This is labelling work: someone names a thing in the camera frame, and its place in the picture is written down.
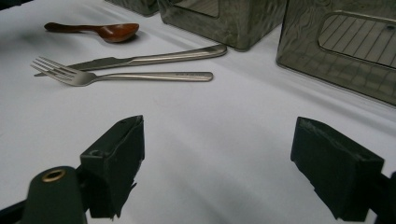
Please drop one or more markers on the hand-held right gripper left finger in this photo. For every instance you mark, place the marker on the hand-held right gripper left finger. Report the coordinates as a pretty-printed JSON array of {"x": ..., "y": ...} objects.
[{"x": 115, "y": 161}]

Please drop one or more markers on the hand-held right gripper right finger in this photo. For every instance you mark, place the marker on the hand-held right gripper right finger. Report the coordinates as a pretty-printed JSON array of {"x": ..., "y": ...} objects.
[{"x": 336, "y": 171}]

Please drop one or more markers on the steel fork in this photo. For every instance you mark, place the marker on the steel fork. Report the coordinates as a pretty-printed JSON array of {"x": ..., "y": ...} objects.
[{"x": 77, "y": 77}]

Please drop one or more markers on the steel table knife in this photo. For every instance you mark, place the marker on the steel table knife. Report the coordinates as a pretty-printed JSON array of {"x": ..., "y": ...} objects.
[{"x": 162, "y": 57}]

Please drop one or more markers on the smoky clear plastic bin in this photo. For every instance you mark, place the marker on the smoky clear plastic bin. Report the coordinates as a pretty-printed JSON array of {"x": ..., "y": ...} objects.
[
  {"x": 236, "y": 28},
  {"x": 140, "y": 6},
  {"x": 299, "y": 53}
]

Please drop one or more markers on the brown wooden spoon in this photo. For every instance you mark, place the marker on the brown wooden spoon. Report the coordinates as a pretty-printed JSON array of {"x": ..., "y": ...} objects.
[{"x": 120, "y": 31}]

